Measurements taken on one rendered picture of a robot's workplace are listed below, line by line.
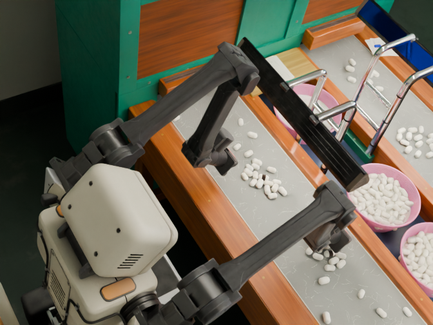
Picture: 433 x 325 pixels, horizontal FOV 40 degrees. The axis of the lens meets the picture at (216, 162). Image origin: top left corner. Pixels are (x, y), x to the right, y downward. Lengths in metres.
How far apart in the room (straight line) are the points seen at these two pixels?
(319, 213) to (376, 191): 0.90
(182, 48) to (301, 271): 0.87
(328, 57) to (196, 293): 1.57
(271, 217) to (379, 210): 0.39
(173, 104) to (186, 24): 0.68
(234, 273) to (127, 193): 0.28
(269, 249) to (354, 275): 0.74
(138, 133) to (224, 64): 0.26
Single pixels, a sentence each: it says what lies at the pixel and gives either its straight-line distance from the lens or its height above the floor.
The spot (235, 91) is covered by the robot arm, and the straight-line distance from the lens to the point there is 1.55.
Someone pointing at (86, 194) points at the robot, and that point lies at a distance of 1.24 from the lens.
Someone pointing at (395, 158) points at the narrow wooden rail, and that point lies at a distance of 2.28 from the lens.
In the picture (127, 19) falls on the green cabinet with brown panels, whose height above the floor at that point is 1.17.
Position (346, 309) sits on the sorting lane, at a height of 0.74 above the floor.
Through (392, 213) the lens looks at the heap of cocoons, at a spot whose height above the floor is 0.73.
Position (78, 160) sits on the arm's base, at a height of 1.24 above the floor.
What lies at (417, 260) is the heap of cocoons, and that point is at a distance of 2.11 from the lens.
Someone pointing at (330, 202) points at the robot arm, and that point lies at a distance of 1.32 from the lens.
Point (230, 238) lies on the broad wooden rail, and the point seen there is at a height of 0.77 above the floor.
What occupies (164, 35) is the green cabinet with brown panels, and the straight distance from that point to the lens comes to 2.05.
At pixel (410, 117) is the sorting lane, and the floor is 0.74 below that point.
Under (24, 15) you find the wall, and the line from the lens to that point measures 2.83.
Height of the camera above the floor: 2.39
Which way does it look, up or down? 52 degrees down
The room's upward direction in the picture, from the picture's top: 13 degrees clockwise
